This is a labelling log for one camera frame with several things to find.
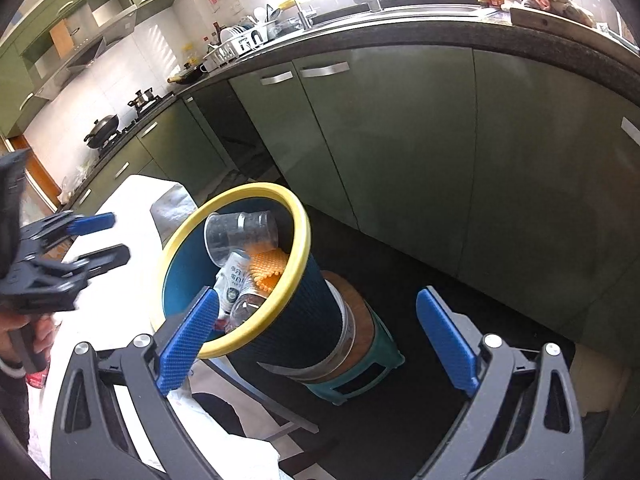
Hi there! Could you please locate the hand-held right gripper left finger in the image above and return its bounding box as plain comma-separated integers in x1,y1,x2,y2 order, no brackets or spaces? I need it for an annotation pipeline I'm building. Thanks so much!
50,285,221,480

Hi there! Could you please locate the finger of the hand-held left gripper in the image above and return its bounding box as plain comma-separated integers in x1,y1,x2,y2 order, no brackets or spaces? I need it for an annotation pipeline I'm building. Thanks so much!
22,212,117,251
35,244,132,281

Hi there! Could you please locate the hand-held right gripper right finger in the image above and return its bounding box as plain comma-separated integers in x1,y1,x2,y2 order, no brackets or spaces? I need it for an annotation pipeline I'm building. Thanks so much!
416,286,586,480

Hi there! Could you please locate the white label plastic bottle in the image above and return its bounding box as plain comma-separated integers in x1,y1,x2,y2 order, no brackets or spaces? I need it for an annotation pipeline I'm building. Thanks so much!
214,251,268,333

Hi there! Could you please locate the orange foam net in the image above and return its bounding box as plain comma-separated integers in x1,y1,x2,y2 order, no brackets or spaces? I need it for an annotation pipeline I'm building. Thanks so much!
247,247,290,301

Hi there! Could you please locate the blue bin with yellow rim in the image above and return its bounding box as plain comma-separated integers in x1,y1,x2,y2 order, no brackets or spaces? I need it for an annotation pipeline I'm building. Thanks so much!
150,183,356,386

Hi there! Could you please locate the clear plastic cup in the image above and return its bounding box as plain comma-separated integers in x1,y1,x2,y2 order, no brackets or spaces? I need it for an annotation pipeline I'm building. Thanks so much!
204,210,280,267

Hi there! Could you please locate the person's left hand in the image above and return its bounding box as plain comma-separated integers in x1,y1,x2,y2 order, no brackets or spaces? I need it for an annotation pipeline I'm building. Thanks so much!
0,312,60,375

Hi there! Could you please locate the clear plastic bag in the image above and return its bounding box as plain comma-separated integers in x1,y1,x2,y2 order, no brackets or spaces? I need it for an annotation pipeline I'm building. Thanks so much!
60,160,96,196

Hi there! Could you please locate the white tablecloth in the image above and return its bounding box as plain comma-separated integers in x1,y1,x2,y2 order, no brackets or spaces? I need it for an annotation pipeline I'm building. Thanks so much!
27,175,281,480

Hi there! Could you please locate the teal stool with wooden top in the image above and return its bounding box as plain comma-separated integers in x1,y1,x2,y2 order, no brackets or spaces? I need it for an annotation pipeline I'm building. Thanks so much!
302,270,406,407

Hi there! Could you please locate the wooden framed glass door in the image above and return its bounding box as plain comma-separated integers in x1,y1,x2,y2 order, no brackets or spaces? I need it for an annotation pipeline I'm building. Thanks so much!
0,135,58,211

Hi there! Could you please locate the black wok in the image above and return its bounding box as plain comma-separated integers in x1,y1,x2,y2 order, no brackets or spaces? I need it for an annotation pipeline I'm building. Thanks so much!
83,114,121,148

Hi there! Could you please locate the green stove cabinet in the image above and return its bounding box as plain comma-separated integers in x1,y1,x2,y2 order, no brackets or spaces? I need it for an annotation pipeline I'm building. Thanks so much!
55,95,236,211

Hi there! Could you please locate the gas stove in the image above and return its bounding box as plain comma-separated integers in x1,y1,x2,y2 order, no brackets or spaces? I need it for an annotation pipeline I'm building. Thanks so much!
97,89,173,153

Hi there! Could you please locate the brown cardboard box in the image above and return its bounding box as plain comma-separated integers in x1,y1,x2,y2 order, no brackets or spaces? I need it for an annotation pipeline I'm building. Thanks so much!
570,345,636,416

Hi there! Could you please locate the steel range hood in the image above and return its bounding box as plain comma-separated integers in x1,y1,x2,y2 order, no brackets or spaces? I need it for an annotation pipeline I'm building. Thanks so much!
35,10,138,101

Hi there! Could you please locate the dark frying pan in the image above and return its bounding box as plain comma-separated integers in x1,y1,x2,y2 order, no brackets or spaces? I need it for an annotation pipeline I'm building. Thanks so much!
167,62,211,86

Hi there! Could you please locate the green sink cabinet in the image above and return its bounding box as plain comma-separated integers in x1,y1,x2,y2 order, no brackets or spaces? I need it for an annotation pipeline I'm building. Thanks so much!
227,42,640,346

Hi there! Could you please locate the white dish rack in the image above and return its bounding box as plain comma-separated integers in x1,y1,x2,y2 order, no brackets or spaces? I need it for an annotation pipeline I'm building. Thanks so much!
205,20,281,73

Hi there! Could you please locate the steel kitchen sink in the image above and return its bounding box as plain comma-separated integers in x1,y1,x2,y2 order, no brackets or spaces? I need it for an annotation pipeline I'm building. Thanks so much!
320,2,481,23

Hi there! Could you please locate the wooden cutting board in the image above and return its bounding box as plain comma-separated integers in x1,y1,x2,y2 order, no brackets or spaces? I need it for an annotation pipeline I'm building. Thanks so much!
510,5,598,33

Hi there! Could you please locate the metal table frame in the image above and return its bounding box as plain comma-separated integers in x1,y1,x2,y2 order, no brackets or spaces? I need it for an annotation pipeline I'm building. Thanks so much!
197,360,321,441

